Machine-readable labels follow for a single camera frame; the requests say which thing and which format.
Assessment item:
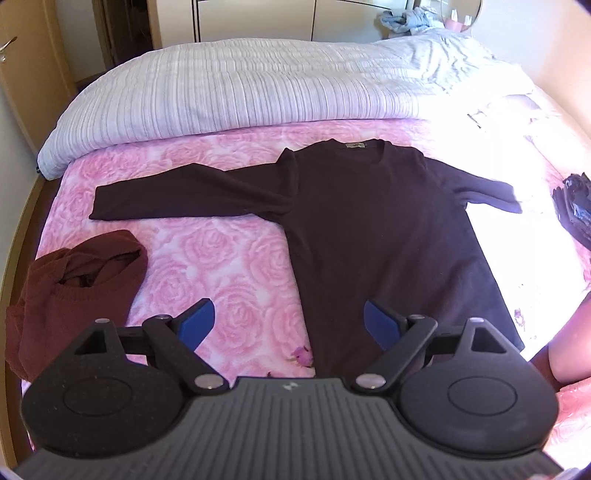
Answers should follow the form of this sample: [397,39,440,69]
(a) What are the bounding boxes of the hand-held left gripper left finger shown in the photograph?
[51,298,230,394]

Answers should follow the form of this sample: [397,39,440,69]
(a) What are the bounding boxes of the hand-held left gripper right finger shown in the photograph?
[353,299,522,394]

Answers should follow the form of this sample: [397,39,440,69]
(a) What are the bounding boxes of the dark brown sweater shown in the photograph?
[89,138,525,379]

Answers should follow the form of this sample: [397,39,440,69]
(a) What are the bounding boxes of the pale blue crumpled clothes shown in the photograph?
[378,6,446,34]

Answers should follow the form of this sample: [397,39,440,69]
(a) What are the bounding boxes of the pink rose blanket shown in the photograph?
[21,88,591,462]

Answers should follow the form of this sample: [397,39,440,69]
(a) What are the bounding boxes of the reddish brown knit sweater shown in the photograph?
[4,229,149,381]

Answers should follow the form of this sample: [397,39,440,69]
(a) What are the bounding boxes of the person's leg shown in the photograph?
[549,295,591,393]

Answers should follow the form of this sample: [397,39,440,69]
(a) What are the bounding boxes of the dark crumpled cloth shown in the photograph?
[551,172,591,252]

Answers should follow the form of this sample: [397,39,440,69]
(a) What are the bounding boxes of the striped pale duvet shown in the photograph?
[37,25,536,181]

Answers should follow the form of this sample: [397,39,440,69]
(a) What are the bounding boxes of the white wardrobe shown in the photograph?
[154,0,416,49]

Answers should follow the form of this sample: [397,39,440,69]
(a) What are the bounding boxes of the pink container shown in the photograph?
[444,9,474,33]

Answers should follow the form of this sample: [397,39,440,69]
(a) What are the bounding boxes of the light wooden door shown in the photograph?
[0,0,77,144]

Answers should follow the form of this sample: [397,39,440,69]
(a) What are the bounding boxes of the wooden bed frame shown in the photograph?
[0,178,63,467]

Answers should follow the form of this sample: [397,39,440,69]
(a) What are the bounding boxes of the dark wooden door frame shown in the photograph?
[92,0,155,70]

